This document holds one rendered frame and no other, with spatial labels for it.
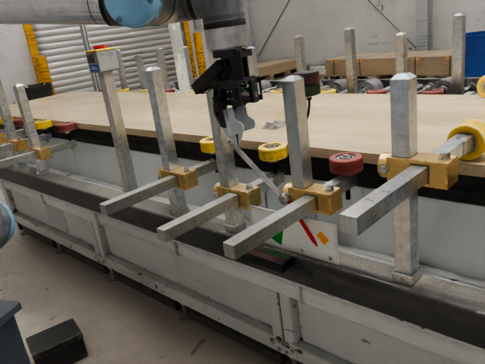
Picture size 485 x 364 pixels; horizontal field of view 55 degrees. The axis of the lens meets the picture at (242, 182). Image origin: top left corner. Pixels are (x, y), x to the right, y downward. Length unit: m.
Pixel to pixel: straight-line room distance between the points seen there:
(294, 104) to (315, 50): 9.26
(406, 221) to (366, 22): 8.61
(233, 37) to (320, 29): 9.15
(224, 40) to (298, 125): 0.24
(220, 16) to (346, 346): 1.09
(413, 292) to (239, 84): 0.55
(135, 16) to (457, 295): 0.79
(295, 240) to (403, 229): 0.28
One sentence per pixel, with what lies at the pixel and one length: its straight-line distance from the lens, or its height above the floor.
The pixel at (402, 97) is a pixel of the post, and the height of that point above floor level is 1.08.
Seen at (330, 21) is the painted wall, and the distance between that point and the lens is 9.97.
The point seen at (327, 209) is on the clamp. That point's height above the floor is 0.84.
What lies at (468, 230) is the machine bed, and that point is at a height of 0.74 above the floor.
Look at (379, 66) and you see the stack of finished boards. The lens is 7.87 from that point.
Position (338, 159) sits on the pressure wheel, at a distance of 1.14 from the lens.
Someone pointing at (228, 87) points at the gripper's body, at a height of 1.12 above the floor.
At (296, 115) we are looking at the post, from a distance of 1.03.
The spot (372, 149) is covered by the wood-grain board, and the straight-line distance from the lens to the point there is 1.22.
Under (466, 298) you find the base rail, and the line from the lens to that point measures 1.01.
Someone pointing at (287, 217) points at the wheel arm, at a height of 0.85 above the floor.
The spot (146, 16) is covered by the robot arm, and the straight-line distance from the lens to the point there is 0.90.
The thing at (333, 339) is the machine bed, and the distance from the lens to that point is 1.64.
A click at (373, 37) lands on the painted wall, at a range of 9.43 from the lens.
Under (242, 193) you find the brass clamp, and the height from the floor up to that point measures 0.83.
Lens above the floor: 1.25
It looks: 19 degrees down
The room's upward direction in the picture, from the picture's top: 8 degrees counter-clockwise
